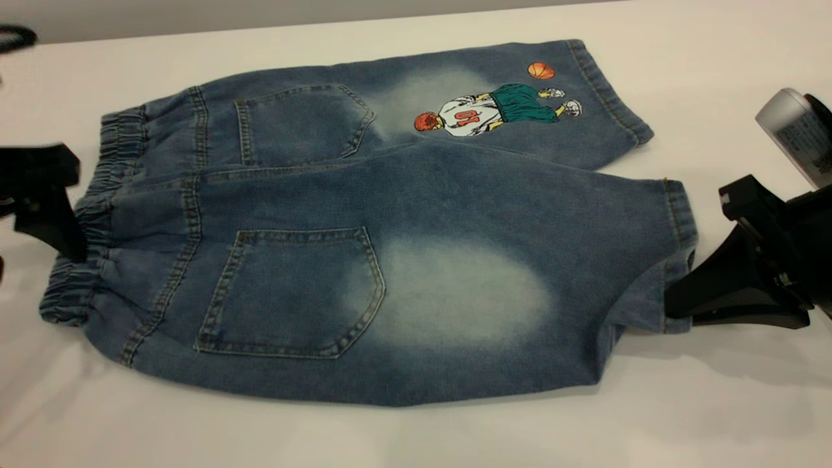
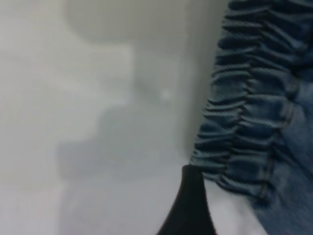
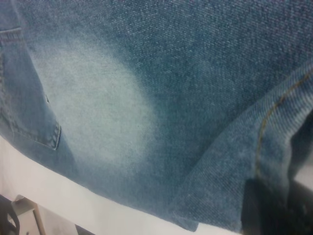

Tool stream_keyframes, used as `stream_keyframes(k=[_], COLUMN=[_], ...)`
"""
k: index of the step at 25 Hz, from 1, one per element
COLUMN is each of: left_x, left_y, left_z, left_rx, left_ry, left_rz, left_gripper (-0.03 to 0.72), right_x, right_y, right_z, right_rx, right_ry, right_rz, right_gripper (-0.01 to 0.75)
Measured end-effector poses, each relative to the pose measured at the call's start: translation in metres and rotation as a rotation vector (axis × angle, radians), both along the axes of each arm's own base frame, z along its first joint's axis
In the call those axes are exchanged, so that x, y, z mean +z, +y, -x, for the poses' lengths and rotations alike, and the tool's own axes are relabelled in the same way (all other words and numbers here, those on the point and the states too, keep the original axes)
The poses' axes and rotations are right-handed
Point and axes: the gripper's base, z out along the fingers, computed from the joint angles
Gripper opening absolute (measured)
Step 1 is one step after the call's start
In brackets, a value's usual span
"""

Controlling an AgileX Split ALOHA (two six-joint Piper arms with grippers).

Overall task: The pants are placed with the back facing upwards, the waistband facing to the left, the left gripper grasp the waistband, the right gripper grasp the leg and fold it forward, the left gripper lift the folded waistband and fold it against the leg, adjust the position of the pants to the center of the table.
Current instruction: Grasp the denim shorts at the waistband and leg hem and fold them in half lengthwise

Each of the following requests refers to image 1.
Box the blue denim shorts basketball print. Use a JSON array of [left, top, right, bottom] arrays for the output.
[[39, 39, 699, 408]]

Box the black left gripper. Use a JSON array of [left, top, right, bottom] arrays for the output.
[[0, 143, 88, 264]]

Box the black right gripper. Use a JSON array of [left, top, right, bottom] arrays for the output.
[[664, 174, 832, 330]]

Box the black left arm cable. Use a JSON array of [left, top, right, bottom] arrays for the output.
[[0, 25, 38, 54]]

